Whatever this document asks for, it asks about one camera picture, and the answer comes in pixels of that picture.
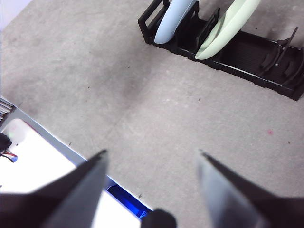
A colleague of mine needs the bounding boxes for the pale green round plate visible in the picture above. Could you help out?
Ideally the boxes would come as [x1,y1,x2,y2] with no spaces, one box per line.
[194,0,262,60]

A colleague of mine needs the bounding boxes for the light blue round plate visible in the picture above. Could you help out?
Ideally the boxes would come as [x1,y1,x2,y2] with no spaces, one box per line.
[154,0,198,45]

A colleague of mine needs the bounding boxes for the black plastic plate rack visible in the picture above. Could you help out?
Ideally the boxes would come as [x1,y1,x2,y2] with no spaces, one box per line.
[137,0,304,102]

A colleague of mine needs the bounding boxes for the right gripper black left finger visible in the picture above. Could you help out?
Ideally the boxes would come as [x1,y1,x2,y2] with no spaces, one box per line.
[0,149,108,228]

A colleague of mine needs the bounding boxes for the blue lit base panel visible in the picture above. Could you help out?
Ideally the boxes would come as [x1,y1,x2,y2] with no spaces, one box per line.
[106,185,153,220]

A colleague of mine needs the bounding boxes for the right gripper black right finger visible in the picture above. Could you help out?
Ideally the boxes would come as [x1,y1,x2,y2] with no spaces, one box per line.
[197,149,304,228]

